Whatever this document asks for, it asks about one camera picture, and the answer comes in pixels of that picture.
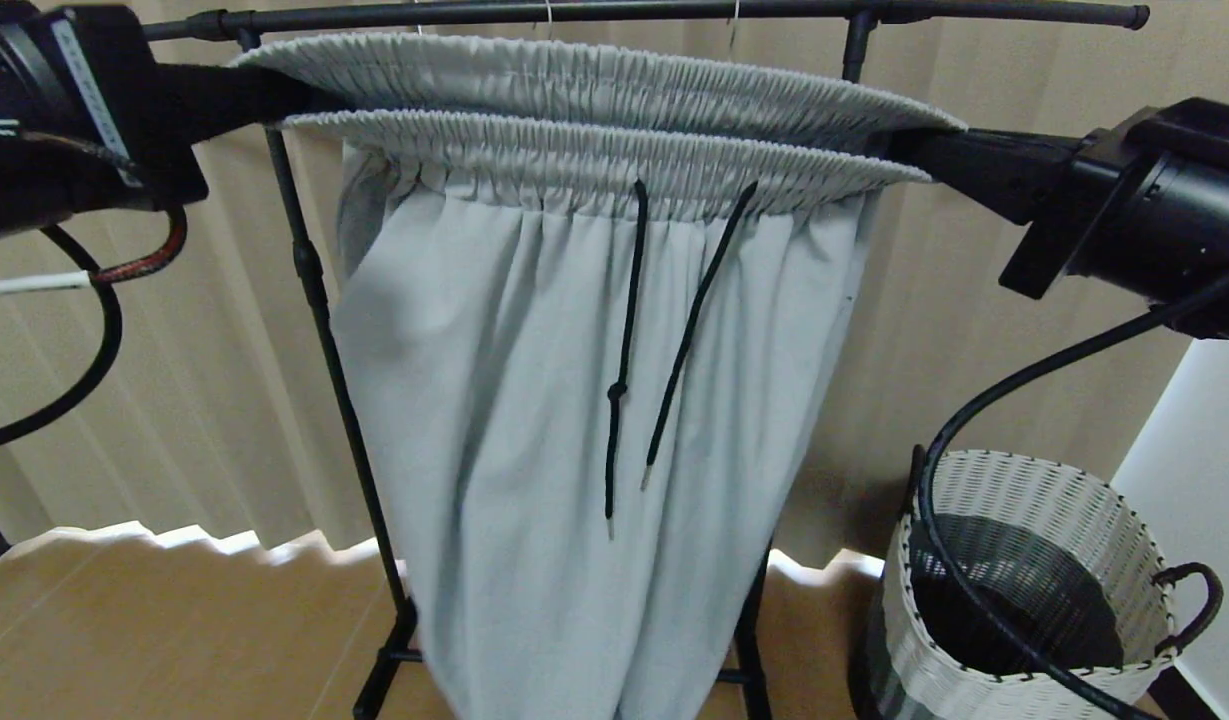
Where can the beige curtain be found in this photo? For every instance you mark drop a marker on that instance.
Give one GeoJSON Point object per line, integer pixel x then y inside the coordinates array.
{"type": "Point", "coordinates": [194, 400]}

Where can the pale grey garment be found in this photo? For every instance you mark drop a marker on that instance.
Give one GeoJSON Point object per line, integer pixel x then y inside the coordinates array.
{"type": "Point", "coordinates": [524, 400]}

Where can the white laundry basket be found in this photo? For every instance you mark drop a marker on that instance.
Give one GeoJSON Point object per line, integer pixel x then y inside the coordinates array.
{"type": "Point", "coordinates": [1034, 490]}

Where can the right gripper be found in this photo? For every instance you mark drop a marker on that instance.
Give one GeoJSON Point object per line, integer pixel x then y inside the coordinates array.
{"type": "Point", "coordinates": [1174, 210]}

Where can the black clothes rack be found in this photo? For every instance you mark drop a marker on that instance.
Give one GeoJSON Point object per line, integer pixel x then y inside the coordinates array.
{"type": "Point", "coordinates": [974, 10]}

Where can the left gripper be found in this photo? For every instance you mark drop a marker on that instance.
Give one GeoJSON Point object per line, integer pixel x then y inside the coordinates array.
{"type": "Point", "coordinates": [34, 120]}

